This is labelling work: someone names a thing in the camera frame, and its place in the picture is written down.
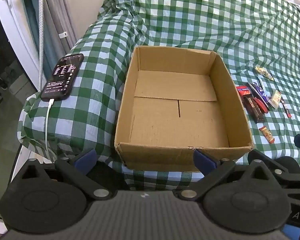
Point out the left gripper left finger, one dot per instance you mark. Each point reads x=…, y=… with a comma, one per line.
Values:
x=76, y=170

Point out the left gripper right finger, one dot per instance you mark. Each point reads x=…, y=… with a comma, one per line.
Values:
x=215, y=172

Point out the thin red black stick snack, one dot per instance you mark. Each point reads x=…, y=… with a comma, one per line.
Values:
x=285, y=108

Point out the dark brown chocolate bar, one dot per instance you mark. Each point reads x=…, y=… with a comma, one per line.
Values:
x=253, y=109

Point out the green peanut snack pack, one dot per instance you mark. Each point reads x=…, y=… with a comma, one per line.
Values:
x=275, y=99

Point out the purple candy wrapper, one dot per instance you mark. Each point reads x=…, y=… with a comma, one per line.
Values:
x=260, y=91

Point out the silver foil snack packet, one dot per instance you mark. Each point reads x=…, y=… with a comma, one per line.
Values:
x=256, y=94

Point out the yellow snack bar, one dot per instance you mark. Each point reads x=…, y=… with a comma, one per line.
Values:
x=262, y=71

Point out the small red snack pack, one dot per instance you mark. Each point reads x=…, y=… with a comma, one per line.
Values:
x=263, y=108

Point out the red spicy strip packet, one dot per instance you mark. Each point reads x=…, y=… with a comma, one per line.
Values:
x=243, y=91

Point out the orange small snack bar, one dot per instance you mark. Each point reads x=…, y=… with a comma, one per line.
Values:
x=267, y=134

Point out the open cardboard box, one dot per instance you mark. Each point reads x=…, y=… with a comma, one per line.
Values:
x=177, y=100

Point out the white blue thin candy stick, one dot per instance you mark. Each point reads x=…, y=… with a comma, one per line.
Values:
x=261, y=84

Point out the black smartphone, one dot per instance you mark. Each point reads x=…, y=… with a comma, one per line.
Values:
x=60, y=84

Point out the green checkered sofa cover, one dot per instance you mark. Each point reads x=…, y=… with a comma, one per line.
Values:
x=244, y=33

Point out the grey curtain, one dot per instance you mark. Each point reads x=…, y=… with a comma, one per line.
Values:
x=60, y=26

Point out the white door frame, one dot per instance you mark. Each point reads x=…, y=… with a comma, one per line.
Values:
x=15, y=24

